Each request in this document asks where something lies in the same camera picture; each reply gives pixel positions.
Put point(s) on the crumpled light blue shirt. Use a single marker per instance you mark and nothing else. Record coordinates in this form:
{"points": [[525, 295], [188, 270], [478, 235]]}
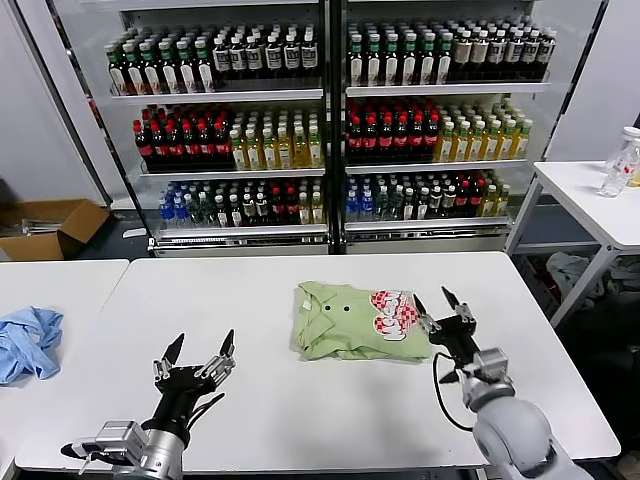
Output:
{"points": [[30, 345]]}

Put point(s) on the white cap beige label bottle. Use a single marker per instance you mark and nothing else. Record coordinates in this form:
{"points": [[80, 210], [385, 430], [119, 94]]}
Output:
{"points": [[462, 55], [480, 54]]}

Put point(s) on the yellow liquid container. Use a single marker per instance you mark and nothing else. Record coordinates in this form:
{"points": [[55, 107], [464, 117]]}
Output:
{"points": [[635, 179]]}

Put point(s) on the small clear plastic bottle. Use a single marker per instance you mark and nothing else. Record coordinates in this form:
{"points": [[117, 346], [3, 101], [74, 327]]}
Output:
{"points": [[614, 184]]}

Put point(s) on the white side table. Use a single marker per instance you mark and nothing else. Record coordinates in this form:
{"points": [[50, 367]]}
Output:
{"points": [[575, 195]]}

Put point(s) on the blue water bottle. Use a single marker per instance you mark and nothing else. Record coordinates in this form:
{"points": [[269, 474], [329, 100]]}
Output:
{"points": [[367, 207], [182, 213], [353, 207], [167, 214]]}

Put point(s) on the metal rods bundle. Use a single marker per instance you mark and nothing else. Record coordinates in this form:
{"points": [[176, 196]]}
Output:
{"points": [[42, 227]]}

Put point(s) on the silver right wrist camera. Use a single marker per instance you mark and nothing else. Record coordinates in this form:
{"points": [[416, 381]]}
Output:
{"points": [[492, 362]]}

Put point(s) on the small red cap cola bottle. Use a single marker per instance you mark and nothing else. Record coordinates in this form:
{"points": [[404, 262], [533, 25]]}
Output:
{"points": [[478, 201], [464, 202], [291, 210], [277, 210]]}

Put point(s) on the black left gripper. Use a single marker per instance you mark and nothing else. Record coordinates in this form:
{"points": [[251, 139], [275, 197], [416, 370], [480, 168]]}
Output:
{"points": [[177, 400]]}

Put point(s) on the small yellow juice bottle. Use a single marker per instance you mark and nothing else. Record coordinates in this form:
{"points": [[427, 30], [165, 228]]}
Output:
{"points": [[317, 211], [491, 204], [504, 203], [304, 212]]}

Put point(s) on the clear green bottle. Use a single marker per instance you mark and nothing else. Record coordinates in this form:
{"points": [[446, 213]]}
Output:
{"points": [[395, 206], [382, 206], [197, 214], [210, 213]]}

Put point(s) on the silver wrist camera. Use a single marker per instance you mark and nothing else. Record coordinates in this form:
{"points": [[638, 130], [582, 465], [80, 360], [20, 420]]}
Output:
{"points": [[492, 362], [122, 440]]}

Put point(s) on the dark mixed clothes pile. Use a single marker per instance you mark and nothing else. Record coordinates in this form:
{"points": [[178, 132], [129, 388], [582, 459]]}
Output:
{"points": [[622, 285]]}

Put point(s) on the open brown cardboard box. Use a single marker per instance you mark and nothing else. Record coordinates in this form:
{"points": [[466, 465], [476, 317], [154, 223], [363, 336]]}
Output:
{"points": [[45, 246]]}

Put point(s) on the clear bottle white cap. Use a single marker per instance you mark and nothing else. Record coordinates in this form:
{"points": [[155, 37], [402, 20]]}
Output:
{"points": [[631, 145]]}

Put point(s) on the green cap tea bottle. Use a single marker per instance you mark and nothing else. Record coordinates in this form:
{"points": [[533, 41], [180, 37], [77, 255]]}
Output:
{"points": [[410, 64], [169, 73], [150, 73], [392, 65], [187, 72], [356, 65], [117, 75], [374, 65], [134, 74], [204, 71], [444, 63], [428, 63]]}

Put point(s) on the black framed glass cooler door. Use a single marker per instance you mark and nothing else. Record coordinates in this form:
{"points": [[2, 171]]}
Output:
{"points": [[572, 50], [86, 125]]}

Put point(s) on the white flat floor object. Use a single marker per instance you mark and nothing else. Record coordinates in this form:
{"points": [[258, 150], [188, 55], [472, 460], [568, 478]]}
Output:
{"points": [[134, 232]]}

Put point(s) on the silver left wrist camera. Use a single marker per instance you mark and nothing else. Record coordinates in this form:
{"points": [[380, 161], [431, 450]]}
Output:
{"points": [[122, 440]]}

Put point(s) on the white beverage cooler cabinet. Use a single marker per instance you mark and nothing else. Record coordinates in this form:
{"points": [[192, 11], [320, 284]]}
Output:
{"points": [[215, 95], [450, 90]]}

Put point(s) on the grey white cloth pile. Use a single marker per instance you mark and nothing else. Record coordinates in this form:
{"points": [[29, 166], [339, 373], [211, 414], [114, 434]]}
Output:
{"points": [[570, 272]]}

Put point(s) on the small dark white cap bottle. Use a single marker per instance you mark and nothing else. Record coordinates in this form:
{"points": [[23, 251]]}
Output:
{"points": [[436, 205], [262, 211], [450, 204], [249, 212], [409, 206], [222, 214], [235, 213], [422, 205]]}

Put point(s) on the light green polo shirt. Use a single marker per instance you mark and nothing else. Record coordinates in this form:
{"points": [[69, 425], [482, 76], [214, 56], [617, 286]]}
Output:
{"points": [[345, 330]]}

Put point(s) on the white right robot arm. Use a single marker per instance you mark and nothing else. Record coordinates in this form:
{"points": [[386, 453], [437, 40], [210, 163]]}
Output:
{"points": [[510, 425]]}

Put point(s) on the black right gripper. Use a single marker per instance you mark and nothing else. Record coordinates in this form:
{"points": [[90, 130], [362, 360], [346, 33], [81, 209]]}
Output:
{"points": [[457, 340]]}

